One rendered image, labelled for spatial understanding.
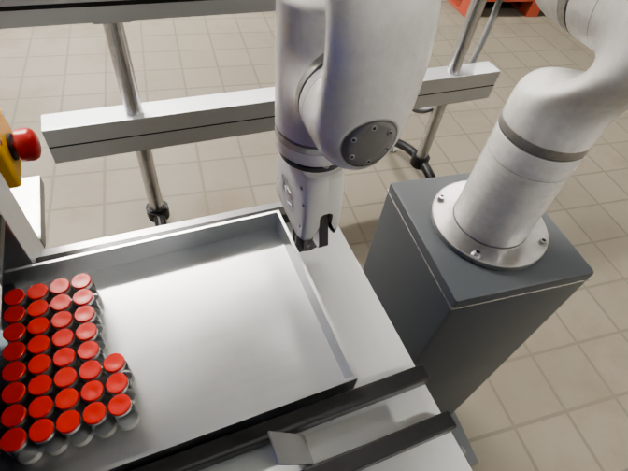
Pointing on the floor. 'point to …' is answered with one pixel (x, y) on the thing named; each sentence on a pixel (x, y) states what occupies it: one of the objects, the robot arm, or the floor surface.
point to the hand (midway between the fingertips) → (305, 236)
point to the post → (17, 234)
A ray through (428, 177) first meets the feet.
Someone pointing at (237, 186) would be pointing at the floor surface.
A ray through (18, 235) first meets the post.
